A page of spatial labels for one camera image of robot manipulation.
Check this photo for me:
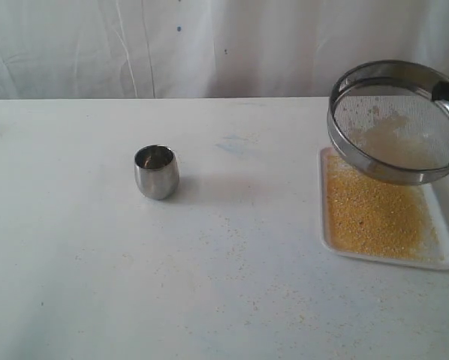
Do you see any round steel sieve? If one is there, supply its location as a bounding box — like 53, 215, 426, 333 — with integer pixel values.
327, 60, 449, 185

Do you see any yellow grain powder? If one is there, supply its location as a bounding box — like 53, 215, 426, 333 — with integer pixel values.
324, 108, 441, 260

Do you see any stainless steel cup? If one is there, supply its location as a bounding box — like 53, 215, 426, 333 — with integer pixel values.
134, 145, 179, 200

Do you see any white square plastic tray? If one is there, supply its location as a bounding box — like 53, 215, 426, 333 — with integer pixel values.
318, 147, 449, 270

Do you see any white backdrop curtain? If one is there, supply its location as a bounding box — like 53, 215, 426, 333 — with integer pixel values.
0, 1, 449, 99

